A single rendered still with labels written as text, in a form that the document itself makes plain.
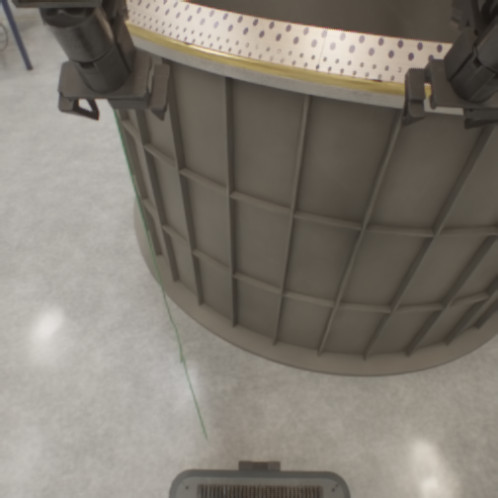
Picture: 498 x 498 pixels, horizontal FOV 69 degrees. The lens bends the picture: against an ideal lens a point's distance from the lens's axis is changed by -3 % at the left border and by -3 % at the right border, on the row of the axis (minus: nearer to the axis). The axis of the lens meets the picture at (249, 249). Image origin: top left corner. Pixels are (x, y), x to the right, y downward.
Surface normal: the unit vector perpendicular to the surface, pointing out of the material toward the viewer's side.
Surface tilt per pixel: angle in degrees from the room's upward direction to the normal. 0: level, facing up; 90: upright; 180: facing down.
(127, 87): 30
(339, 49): 43
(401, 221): 90
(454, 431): 0
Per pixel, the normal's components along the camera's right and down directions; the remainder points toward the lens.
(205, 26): -0.37, -0.06
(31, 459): 0.01, -0.66
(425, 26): -0.15, 0.34
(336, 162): -0.29, 0.72
